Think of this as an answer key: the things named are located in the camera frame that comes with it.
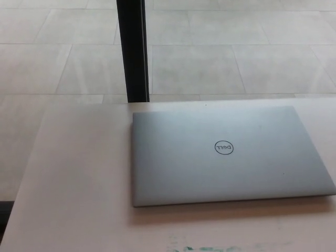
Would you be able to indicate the silver Dell laptop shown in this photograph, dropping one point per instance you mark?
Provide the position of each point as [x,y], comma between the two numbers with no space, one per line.
[210,168]

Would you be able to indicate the black vertical post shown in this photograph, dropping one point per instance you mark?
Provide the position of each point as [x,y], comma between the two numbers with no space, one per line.
[134,52]

